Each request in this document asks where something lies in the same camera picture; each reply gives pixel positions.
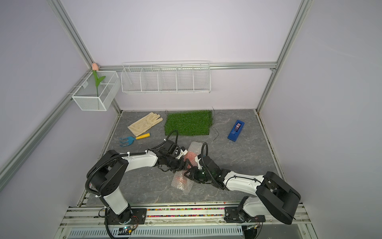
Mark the red plastic wine glass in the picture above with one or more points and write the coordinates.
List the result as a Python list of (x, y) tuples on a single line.
[(180, 181)]

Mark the pink artificial tulip flower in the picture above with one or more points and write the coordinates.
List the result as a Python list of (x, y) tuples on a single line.
[(98, 79)]

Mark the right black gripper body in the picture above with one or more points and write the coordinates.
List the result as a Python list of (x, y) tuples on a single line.
[(207, 179)]

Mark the beige work glove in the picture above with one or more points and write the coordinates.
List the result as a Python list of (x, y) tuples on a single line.
[(144, 124)]

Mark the green artificial grass mat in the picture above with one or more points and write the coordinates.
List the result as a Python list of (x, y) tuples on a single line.
[(192, 123)]

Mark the white mesh wall basket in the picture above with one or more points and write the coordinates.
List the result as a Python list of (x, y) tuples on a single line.
[(86, 98)]

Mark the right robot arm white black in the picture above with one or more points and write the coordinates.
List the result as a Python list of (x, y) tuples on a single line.
[(266, 194)]

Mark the loose black thread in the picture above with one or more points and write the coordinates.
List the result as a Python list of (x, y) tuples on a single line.
[(216, 118)]

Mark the white wire wall shelf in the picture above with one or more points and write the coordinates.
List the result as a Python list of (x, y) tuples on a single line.
[(166, 77)]

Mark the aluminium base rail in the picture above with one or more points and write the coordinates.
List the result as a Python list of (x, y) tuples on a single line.
[(182, 220)]

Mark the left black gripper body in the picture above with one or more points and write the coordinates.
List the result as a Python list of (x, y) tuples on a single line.
[(174, 163)]

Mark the clear bubble wrap sheet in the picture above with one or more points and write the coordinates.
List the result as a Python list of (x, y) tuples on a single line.
[(194, 147)]

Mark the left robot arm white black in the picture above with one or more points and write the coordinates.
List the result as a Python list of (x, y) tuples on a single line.
[(104, 178)]

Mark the teal yellow garden rake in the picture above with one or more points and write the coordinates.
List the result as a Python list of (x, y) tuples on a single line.
[(130, 140)]

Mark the blue tape dispenser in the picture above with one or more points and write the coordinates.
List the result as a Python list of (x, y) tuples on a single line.
[(236, 130)]

